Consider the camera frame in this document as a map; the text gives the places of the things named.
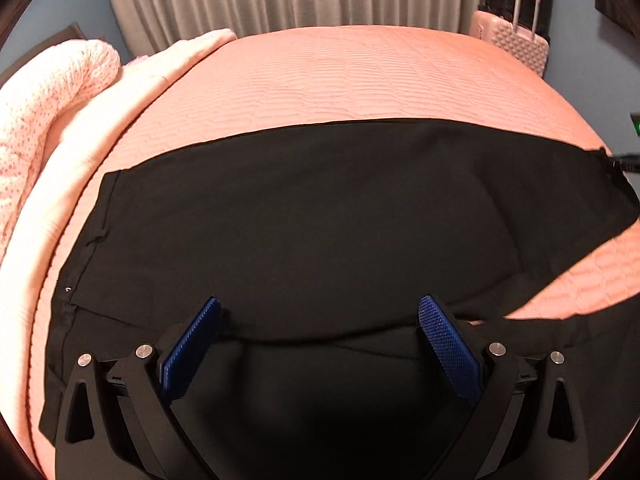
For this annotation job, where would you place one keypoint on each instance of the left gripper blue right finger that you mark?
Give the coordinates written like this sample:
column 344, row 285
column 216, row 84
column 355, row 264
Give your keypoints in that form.
column 528, row 421

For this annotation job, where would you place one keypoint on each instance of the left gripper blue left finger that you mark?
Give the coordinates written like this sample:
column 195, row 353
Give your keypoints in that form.
column 116, row 420

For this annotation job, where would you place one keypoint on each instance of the black pants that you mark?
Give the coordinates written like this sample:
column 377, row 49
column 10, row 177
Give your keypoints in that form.
column 319, row 241

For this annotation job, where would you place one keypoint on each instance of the pink hardshell suitcase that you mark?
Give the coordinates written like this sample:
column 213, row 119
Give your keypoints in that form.
column 522, row 42

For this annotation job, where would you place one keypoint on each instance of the pink speckled pillow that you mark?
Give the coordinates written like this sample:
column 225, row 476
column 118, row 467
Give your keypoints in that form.
column 54, row 80

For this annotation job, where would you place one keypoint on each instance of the light pink folded blanket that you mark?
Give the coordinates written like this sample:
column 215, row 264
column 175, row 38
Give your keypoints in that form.
column 83, row 143

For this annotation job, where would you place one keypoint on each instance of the salmon quilted bedspread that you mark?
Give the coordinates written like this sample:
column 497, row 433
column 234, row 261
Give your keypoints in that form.
column 326, row 74

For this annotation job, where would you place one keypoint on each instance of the dark headboard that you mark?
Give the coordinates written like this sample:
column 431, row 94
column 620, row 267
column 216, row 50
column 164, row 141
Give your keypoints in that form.
column 71, row 32

